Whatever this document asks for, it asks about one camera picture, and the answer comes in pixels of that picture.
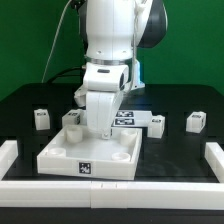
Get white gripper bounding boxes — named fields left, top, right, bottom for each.
left=86, top=91, right=123, bottom=140

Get black cable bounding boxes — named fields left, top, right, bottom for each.
left=46, top=65, right=86, bottom=84

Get white square tabletop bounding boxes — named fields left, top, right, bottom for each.
left=37, top=125, right=142, bottom=180

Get white U-shaped fence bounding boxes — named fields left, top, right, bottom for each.
left=0, top=140, right=224, bottom=210

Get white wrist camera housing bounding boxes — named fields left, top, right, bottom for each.
left=83, top=62, right=129, bottom=92

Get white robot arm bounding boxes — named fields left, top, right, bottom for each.
left=75, top=0, right=168, bottom=139

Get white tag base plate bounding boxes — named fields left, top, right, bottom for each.
left=113, top=110, right=152, bottom=127

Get white cable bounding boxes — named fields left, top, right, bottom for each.
left=41, top=0, right=74, bottom=84

